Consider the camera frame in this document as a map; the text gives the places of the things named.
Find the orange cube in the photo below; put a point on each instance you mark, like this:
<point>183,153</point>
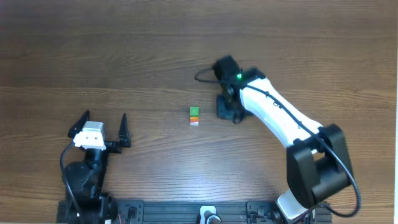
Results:
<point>194,119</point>

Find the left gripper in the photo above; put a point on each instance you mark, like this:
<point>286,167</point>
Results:
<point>113,146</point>

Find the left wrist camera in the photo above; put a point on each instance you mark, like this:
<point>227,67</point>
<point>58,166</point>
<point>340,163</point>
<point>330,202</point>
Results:
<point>90,136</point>

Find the mounting rail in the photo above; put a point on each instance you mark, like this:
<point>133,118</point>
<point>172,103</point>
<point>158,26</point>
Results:
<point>174,213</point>

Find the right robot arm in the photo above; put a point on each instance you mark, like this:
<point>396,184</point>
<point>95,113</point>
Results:
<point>280,112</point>

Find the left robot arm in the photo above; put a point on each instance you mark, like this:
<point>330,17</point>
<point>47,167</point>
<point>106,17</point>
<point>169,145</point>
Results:
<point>82,180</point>

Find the green cube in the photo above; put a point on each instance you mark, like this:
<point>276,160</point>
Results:
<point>194,111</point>

